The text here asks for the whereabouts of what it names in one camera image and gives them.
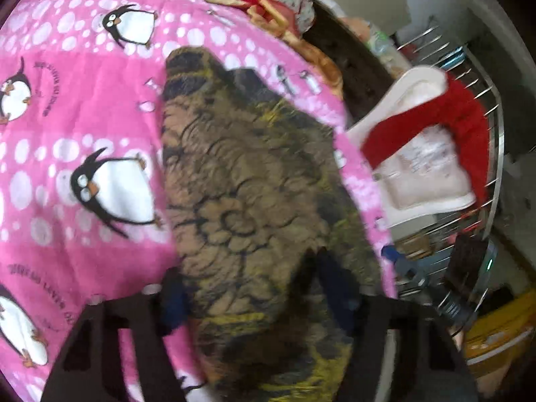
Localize yellow container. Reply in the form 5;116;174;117
464;296;536;367

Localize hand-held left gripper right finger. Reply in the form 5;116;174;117
314;250;479;402

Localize plastic bottle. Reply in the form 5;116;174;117
363;20;403;65

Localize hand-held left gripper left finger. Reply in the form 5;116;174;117
42;267;190;402

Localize metal drying rack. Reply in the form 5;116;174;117
387;25;508;306

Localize pink penguin blanket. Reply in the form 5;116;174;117
0;0;398;402

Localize pale floral bedsheet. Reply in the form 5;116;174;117
255;0;317;36

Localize brown blue patterned cloth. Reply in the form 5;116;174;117
159;46;384;398

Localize dark wooden headboard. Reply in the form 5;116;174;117
301;0;403;124

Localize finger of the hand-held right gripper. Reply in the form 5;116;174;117
380;244;434;290

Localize red garment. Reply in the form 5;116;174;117
361;76;491;202

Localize white printed garment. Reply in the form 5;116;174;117
344;65;477;223

